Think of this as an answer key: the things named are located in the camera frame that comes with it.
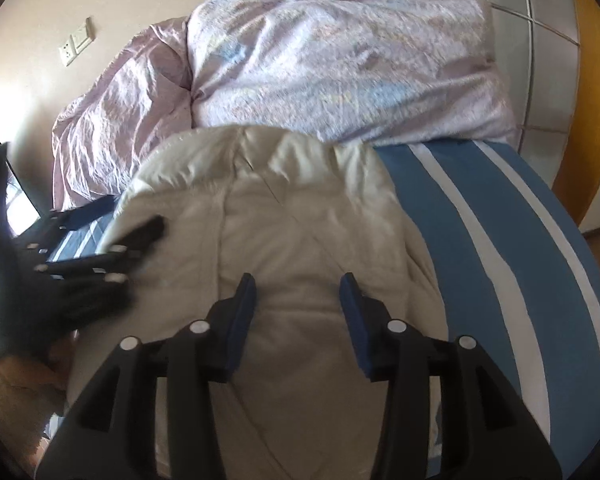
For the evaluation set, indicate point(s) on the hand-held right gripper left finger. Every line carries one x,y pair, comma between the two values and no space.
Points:
240,330

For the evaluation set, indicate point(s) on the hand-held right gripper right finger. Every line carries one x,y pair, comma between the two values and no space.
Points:
355,327

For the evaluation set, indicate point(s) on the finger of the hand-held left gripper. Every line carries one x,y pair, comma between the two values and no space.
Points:
87,214
140,234

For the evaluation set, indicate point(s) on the white puffer jacket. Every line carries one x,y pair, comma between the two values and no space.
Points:
300,220

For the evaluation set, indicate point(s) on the blue white striped bed sheet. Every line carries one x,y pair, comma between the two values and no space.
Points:
505,270

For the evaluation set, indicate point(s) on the white wall socket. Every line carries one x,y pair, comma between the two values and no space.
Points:
69,53

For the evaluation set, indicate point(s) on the white wall switch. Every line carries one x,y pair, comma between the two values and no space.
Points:
84,35

